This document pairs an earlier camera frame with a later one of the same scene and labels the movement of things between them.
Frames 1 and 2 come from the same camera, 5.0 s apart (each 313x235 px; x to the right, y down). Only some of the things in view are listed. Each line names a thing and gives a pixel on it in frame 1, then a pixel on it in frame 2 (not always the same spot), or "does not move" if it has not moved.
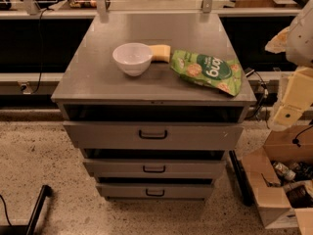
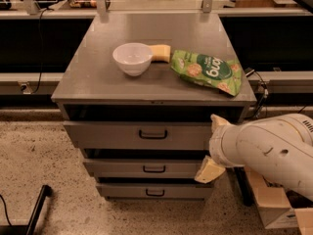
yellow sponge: x=160 y=53 does not move
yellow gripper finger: x=298 y=96 -> x=209 y=170
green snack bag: x=222 y=73 does not move
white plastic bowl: x=133 y=58 does not move
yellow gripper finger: x=279 y=43 -> x=218 y=121
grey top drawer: x=153 y=135 does not move
